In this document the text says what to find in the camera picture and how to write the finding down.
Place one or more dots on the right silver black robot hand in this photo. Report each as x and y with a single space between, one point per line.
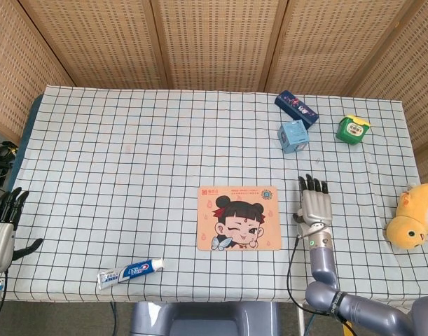
317 206

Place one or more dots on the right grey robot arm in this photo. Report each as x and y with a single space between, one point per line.
322 259

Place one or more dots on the orange cartoon girl mouse pad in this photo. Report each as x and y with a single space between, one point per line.
238 218

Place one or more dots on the light blue small box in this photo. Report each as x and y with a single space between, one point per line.
293 137

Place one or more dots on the green yellow-lidded container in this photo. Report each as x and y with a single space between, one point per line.
352 130

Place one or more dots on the black equipment on floor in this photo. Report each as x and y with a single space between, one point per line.
1 157

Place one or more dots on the yellow plush toy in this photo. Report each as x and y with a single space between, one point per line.
411 217

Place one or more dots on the dark blue long box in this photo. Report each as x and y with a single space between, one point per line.
297 108

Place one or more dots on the white table leg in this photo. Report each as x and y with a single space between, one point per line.
300 322

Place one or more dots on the yellow floor tape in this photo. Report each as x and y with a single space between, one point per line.
347 330

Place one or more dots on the blue white toothpaste tube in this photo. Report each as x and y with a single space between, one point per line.
133 271

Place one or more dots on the grey robot torso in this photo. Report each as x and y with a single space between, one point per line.
203 318

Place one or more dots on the white grid-checked tablecloth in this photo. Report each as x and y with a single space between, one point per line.
147 175

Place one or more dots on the woven bamboo screen panel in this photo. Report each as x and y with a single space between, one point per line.
101 38
14 70
417 70
217 38
332 42

